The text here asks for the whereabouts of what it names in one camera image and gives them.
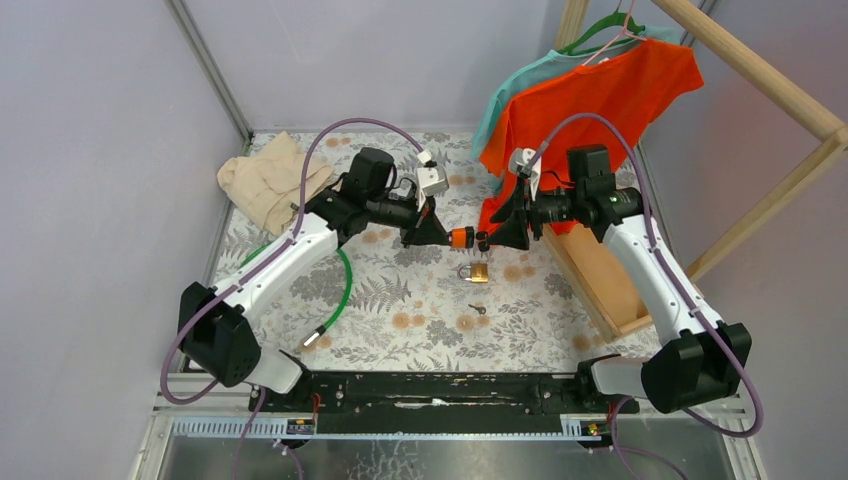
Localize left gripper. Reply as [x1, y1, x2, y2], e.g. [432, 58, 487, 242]
[364, 187, 449, 248]

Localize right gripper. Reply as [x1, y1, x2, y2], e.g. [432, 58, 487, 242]
[485, 175, 583, 252]

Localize orange padlock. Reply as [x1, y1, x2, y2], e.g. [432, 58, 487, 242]
[449, 226, 476, 250]

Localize brass padlock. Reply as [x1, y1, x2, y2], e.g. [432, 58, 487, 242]
[457, 262, 489, 284]

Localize small silver key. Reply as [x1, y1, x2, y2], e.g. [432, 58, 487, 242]
[468, 304, 487, 315]

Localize black keys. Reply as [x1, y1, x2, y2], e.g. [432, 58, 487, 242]
[475, 231, 490, 253]

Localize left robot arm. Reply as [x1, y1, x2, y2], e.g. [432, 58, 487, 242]
[177, 147, 451, 411]

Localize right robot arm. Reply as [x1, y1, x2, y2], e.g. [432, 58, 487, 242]
[482, 145, 752, 413]

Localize floral table mat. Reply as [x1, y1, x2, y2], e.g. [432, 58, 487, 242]
[210, 131, 672, 375]

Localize orange t-shirt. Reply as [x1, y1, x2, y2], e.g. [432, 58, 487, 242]
[476, 39, 706, 238]

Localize teal t-shirt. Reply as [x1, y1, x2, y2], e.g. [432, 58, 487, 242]
[470, 25, 684, 160]

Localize beige cloth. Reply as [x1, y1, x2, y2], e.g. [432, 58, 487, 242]
[217, 132, 335, 237]

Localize green hanger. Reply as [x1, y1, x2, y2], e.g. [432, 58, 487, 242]
[558, 11, 646, 56]

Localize pink hanger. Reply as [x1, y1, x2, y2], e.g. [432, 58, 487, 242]
[582, 1, 645, 66]

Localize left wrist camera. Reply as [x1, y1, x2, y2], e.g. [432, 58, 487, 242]
[415, 150, 450, 211]

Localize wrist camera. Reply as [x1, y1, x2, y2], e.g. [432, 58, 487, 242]
[508, 148, 541, 200]
[415, 150, 450, 211]

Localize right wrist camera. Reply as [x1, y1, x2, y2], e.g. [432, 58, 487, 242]
[508, 148, 541, 200]

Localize wooden rack frame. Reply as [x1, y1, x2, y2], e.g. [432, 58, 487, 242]
[541, 0, 848, 344]

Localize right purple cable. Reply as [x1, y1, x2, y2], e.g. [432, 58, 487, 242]
[529, 112, 766, 440]

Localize purple cable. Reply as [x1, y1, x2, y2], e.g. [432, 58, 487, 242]
[529, 112, 766, 440]
[160, 117, 425, 407]

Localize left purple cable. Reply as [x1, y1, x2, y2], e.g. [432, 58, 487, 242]
[160, 117, 425, 407]

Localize green cable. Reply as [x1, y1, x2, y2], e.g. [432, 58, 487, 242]
[239, 242, 354, 354]

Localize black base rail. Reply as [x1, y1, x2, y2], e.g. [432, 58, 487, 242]
[249, 371, 621, 436]

